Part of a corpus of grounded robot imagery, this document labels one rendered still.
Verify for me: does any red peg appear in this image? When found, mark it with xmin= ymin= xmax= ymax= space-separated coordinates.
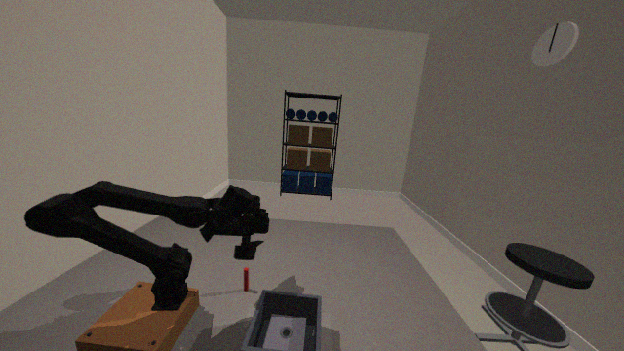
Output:
xmin=244 ymin=268 xmax=249 ymax=292

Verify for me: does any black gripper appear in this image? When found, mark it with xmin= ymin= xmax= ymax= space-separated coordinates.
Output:
xmin=229 ymin=195 xmax=263 ymax=260

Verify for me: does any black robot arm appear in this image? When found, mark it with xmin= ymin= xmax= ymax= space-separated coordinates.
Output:
xmin=24 ymin=181 xmax=269 ymax=311

